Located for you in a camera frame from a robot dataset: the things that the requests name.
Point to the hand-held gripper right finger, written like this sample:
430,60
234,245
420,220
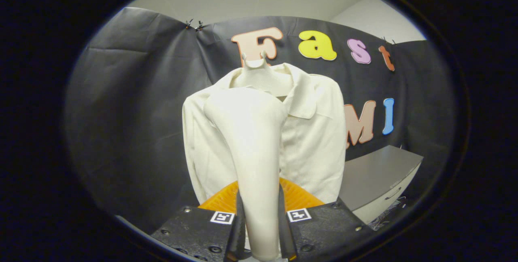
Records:
323,229

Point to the white cabinet with grey top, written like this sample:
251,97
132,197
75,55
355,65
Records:
376,173

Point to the white clothes hanger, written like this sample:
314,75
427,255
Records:
263,80

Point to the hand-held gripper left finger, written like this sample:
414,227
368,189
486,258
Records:
202,229

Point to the cream button shirt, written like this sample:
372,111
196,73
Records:
315,144

